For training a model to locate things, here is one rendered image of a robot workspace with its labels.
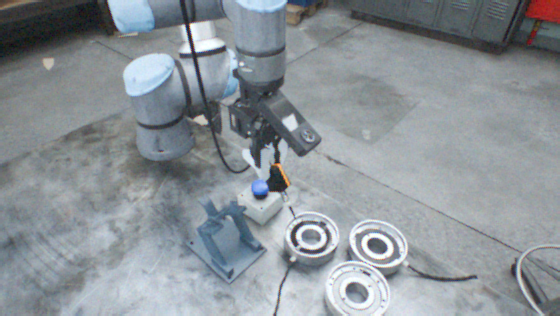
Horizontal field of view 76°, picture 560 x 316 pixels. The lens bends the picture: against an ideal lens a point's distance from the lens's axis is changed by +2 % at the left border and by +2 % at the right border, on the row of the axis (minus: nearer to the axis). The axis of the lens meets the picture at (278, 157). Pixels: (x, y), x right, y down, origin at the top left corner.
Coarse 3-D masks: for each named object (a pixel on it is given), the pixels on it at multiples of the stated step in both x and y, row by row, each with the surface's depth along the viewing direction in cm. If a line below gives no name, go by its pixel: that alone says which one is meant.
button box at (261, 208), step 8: (248, 192) 75; (272, 192) 75; (240, 200) 75; (248, 200) 74; (256, 200) 74; (264, 200) 74; (272, 200) 74; (280, 200) 76; (248, 208) 74; (256, 208) 72; (264, 208) 72; (272, 208) 74; (280, 208) 77; (256, 216) 74; (264, 216) 73; (272, 216) 76
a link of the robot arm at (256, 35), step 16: (224, 0) 50; (240, 0) 45; (256, 0) 45; (272, 0) 45; (240, 16) 47; (256, 16) 46; (272, 16) 47; (240, 32) 48; (256, 32) 47; (272, 32) 48; (240, 48) 50; (256, 48) 49; (272, 48) 49
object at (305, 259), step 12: (300, 216) 72; (312, 216) 72; (324, 216) 71; (288, 228) 70; (300, 228) 70; (312, 228) 70; (336, 228) 69; (288, 240) 67; (300, 240) 68; (324, 240) 68; (336, 240) 67; (288, 252) 67; (300, 252) 64; (324, 252) 66; (312, 264) 66
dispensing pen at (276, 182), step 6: (270, 168) 66; (276, 168) 65; (270, 174) 66; (276, 174) 65; (282, 174) 66; (270, 180) 67; (276, 180) 65; (282, 180) 66; (270, 186) 68; (276, 186) 66; (282, 186) 66; (282, 192) 68; (282, 198) 69; (288, 198) 69; (288, 204) 69; (294, 216) 70
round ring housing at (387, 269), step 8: (360, 224) 69; (368, 224) 70; (376, 224) 70; (384, 224) 70; (352, 232) 68; (392, 232) 69; (352, 240) 68; (368, 240) 68; (376, 240) 69; (384, 240) 68; (400, 240) 68; (352, 248) 65; (384, 248) 69; (392, 248) 67; (400, 248) 67; (352, 256) 66; (360, 256) 64; (376, 256) 65; (384, 256) 65; (368, 264) 63; (376, 264) 63; (392, 264) 63; (400, 264) 64; (384, 272) 63; (392, 272) 64
